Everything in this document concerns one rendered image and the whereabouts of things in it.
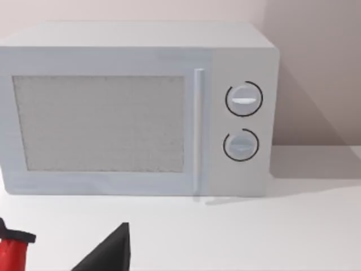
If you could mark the large microwave knob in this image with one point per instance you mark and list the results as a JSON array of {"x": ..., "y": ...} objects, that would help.
[{"x": 244, "y": 98}]

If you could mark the microwave oven door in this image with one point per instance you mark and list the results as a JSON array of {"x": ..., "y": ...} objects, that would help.
[{"x": 98, "y": 62}]

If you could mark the small microwave knob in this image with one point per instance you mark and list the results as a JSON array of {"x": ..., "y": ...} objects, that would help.
[{"x": 241, "y": 144}]

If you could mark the pale microwave oven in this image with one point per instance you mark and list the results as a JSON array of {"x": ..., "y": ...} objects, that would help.
[{"x": 239, "y": 62}]

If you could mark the red bottle with black cap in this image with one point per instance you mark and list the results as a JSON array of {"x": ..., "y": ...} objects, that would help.
[{"x": 12, "y": 251}]

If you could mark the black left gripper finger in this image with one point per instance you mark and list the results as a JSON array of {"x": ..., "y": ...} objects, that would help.
[{"x": 112, "y": 251}]

